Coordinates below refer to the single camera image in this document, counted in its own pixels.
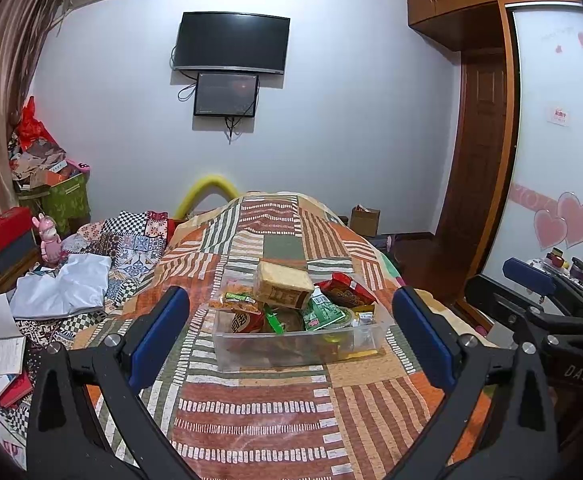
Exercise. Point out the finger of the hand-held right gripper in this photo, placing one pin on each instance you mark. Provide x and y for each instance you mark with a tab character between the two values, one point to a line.
529	275
491	295

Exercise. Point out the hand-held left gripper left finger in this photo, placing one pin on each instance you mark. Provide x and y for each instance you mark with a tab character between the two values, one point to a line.
164	330

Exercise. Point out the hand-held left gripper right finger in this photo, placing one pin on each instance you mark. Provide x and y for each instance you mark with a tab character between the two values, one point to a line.
421	340

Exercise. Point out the clear plastic container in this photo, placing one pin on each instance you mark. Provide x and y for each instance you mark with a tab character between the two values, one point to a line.
291	355

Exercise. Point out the dark small jar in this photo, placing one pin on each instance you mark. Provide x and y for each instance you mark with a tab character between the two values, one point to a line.
579	269

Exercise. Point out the small white snack packet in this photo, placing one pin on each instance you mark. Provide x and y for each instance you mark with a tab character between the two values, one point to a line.
365	317

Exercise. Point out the pink heart stickers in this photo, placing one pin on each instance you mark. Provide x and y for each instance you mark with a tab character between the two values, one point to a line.
569	220

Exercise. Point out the orange snack packet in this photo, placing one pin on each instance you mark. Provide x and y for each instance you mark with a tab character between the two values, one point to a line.
236	304

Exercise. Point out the dark red snack packet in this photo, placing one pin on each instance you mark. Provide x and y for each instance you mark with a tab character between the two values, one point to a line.
346	292

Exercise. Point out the checkered patchwork quilt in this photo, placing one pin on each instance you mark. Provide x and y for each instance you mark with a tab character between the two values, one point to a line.
131	245

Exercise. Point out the large green snack packet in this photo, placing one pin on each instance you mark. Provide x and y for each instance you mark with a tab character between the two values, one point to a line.
321	314

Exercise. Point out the white cloth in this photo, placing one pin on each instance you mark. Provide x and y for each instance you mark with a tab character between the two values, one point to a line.
66	290

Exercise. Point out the narrow green snack packet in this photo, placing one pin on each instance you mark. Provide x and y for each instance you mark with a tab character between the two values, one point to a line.
274	322

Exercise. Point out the white wardrobe sliding door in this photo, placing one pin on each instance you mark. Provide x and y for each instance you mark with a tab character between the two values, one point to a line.
556	160

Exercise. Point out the tan sliced bread package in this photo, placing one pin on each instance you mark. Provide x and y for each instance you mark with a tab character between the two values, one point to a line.
281	285

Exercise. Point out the brown wooden door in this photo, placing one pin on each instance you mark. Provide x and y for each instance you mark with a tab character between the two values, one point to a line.
476	160

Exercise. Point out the cardboard box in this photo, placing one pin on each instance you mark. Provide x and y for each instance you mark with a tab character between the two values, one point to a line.
365	221

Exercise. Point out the orange striped patchwork blanket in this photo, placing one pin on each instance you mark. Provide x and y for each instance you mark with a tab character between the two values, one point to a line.
271	410

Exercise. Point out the pink rabbit toy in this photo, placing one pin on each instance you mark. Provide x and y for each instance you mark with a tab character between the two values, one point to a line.
50	245

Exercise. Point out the yellow foam tube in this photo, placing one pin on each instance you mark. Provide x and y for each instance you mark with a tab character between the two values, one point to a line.
211	182

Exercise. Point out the green storage box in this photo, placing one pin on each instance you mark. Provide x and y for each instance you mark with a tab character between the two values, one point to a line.
66	205

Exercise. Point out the red book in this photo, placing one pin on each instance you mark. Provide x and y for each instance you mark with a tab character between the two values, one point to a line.
16	390

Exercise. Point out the red white label sticker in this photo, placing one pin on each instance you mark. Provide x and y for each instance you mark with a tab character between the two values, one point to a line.
558	117

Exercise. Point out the wooden nightstand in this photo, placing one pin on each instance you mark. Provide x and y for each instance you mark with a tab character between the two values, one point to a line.
6	280

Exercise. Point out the grey box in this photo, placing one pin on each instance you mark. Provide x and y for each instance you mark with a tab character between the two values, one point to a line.
13	255

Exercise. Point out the red box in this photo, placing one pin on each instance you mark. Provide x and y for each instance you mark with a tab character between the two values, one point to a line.
6	227

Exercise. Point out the pile of paper bags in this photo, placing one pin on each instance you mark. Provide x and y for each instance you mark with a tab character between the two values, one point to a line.
41	165

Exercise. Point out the red plastic bag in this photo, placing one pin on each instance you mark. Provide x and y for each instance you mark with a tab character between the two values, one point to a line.
31	127

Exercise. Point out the brown striped curtain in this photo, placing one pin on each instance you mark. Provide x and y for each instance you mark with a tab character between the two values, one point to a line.
1	110

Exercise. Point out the brown wooden overhead cabinet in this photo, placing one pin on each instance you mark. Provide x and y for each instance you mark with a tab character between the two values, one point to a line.
471	0

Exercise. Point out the small black wall monitor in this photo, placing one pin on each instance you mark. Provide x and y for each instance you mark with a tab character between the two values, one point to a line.
226	95

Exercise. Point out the black wall television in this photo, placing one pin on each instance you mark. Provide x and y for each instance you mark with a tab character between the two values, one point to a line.
231	40

